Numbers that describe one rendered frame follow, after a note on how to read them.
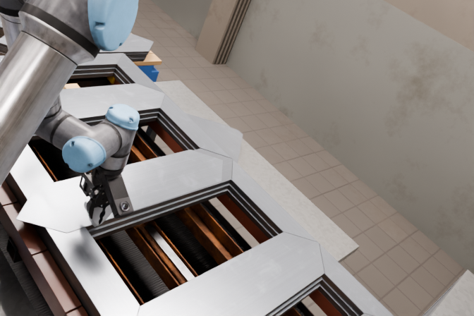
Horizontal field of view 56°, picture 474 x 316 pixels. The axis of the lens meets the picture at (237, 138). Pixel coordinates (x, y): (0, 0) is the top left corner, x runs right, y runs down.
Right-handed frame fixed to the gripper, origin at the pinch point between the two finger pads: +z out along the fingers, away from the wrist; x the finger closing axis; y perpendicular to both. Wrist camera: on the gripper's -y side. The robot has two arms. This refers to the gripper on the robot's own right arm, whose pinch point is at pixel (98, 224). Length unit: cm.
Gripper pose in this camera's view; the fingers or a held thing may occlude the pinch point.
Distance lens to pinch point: 125.1
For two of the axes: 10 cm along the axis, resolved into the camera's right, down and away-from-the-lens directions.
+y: -6.5, -6.0, 4.7
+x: -6.7, 1.5, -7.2
